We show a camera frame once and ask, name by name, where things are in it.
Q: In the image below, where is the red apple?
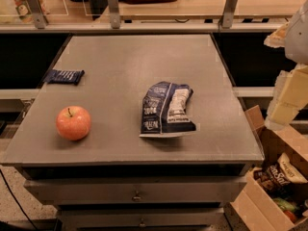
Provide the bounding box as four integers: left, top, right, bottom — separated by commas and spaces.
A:
56, 106, 91, 141

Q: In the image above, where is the dark blue snack bar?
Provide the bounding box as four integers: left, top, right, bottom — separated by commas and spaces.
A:
44, 69, 85, 85

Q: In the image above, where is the orange snack package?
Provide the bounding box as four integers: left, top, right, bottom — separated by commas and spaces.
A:
13, 0, 46, 23

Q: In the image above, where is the grey drawer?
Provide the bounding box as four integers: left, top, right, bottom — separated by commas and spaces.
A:
57, 208, 224, 229
24, 177, 246, 206

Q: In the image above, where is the cream foam-padded gripper finger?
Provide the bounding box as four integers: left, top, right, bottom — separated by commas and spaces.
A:
265, 64, 308, 131

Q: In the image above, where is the upper grey drawer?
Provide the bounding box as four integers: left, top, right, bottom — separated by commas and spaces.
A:
24, 177, 246, 206

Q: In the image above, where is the blue chip bag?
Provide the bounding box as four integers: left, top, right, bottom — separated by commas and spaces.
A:
141, 81, 196, 138

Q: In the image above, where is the green snack bag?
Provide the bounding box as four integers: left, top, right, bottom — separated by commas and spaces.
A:
273, 197, 298, 213

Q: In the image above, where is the black floor cable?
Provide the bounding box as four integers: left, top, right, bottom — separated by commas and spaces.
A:
0, 169, 39, 231

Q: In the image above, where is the grey drawer cabinet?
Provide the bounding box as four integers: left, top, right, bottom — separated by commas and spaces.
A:
0, 33, 266, 231

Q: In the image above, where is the brown sea salt chip bag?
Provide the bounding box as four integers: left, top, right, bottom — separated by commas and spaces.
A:
253, 153, 308, 193

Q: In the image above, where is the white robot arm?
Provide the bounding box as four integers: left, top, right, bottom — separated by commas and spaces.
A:
264, 1, 308, 131

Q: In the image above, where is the right metal bracket post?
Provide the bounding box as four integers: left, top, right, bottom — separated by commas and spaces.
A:
219, 0, 238, 29

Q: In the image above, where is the lower grey drawer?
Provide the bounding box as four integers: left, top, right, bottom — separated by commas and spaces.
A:
57, 208, 224, 229

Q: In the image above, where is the left metal bracket post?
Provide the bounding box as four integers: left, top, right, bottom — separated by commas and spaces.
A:
26, 0, 48, 29

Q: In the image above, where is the open cardboard box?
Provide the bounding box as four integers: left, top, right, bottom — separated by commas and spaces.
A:
231, 106, 308, 231

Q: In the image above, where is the middle metal bracket post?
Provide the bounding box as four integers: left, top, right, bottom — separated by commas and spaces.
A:
107, 0, 121, 29

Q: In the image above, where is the metal bracket post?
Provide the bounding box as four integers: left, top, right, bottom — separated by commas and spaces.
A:
26, 0, 48, 29
219, 0, 238, 29
107, 0, 121, 29

